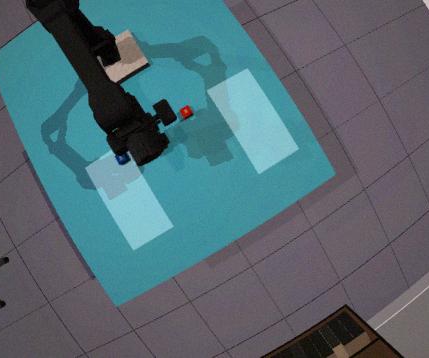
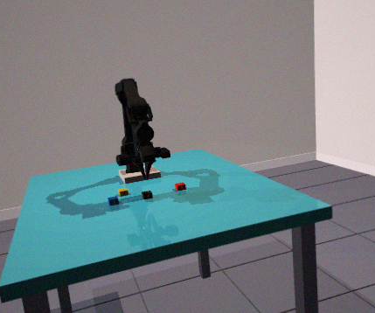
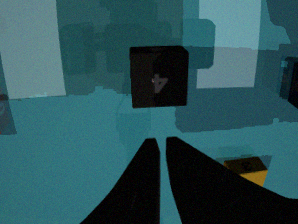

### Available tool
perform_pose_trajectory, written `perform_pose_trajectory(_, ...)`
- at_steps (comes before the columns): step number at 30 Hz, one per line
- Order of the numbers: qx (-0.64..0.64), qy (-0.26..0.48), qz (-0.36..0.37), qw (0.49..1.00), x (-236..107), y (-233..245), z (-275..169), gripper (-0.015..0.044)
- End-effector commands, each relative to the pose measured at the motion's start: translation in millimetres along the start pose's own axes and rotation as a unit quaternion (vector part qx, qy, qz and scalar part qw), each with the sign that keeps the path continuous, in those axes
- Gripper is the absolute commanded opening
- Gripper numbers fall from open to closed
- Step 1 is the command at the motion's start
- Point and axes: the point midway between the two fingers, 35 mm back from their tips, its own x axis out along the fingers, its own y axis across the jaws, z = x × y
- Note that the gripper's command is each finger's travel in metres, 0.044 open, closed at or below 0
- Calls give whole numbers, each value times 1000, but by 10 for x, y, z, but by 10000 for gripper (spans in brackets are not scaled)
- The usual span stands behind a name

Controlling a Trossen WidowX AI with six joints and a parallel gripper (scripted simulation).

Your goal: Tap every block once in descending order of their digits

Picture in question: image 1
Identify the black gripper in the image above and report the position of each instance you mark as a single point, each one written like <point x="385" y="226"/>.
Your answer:
<point x="164" y="112"/>

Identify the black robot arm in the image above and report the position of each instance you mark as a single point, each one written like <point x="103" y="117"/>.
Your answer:
<point x="112" y="107"/>

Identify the blue block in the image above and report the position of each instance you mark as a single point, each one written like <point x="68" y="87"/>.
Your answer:
<point x="122" y="159"/>

